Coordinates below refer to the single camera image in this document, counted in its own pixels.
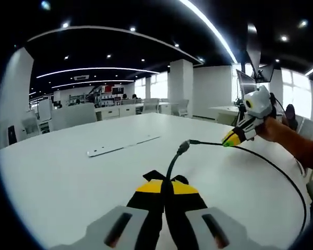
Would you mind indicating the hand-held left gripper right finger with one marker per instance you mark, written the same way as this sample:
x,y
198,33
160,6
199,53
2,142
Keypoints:
x,y
198,221

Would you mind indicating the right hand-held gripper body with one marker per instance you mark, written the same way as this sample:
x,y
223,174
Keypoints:
x,y
260,104

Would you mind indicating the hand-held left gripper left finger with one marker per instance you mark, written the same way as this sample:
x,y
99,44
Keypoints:
x,y
135,221

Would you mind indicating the white desk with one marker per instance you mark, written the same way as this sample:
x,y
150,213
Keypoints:
x,y
67,182

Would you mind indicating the person's right hand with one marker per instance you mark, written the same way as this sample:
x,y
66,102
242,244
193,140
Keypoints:
x,y
271,129

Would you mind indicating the desktop monitor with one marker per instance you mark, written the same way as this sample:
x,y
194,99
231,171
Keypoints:
x,y
246,82

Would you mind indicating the hanging dark monitor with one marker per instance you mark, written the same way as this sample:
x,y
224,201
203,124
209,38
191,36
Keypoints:
x,y
266,73

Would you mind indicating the white office chair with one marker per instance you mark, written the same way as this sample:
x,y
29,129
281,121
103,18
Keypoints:
x,y
150,105
182,106

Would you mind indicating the white square pillar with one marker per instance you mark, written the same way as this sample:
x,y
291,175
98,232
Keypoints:
x,y
181,87
14,96

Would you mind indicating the flat white strip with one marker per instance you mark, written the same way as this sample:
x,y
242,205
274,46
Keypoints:
x,y
120,148

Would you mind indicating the white low cabinet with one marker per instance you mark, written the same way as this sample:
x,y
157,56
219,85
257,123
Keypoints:
x,y
114,112

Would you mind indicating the white partition panel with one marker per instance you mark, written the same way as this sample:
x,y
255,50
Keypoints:
x,y
73,115

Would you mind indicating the shelf rack with goods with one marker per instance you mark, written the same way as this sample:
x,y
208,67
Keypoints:
x,y
104,95

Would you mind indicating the black office chair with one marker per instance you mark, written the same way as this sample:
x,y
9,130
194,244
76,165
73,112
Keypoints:
x,y
11,134

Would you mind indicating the ceiling air vent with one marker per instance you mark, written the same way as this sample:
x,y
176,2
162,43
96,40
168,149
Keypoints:
x,y
81,77

